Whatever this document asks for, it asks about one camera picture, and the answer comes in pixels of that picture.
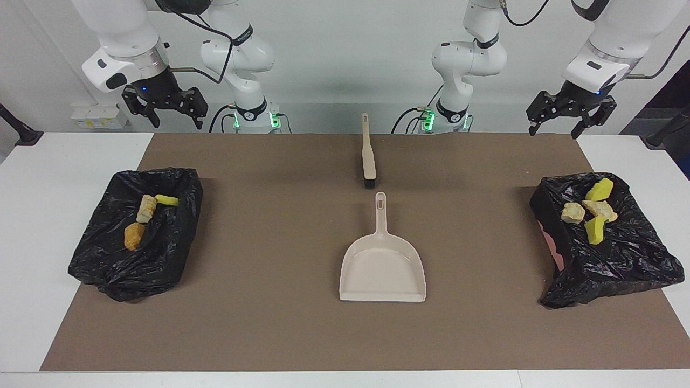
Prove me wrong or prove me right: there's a white wall socket box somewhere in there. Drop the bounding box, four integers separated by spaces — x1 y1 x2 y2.
71 104 129 130

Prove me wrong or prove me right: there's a beige plastic dustpan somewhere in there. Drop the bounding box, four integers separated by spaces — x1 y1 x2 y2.
339 191 427 303

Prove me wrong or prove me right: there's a pink bin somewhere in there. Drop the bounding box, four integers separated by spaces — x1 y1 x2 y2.
541 221 564 273

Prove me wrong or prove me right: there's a black bag lined bin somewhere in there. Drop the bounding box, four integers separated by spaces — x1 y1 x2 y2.
68 167 204 302

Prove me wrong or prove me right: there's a black stand foot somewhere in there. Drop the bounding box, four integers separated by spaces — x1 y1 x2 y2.
0 102 44 147
640 105 690 149

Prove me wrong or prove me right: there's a pale sponge piece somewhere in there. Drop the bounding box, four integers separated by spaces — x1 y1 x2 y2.
582 199 618 223

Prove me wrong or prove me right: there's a black bag over pink bin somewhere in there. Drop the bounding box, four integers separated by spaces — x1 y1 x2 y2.
529 172 685 309

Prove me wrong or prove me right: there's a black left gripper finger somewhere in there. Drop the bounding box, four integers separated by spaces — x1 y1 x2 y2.
527 91 564 136
570 96 618 140

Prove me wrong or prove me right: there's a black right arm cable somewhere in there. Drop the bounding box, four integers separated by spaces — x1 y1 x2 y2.
155 0 234 85

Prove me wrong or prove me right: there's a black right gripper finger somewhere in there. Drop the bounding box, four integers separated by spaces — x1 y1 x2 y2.
121 86 161 129
181 86 209 130

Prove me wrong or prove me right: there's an orange brown sponge piece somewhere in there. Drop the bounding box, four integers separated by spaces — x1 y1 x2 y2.
123 222 146 252

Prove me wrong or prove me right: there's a beige sponge piece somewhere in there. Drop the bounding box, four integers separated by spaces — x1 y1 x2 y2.
561 202 586 225

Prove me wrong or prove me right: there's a green and yellow sponge piece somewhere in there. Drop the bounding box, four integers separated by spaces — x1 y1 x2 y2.
585 216 607 246

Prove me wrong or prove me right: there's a beige hand brush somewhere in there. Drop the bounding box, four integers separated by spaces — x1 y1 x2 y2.
361 113 377 189

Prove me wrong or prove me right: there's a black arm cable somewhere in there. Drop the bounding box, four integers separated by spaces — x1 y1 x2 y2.
499 0 690 80
155 0 234 85

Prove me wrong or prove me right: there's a brown table mat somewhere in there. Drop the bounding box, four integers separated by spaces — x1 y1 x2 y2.
40 133 690 371

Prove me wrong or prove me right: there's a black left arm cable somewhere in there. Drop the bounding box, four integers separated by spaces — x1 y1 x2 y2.
499 0 690 80

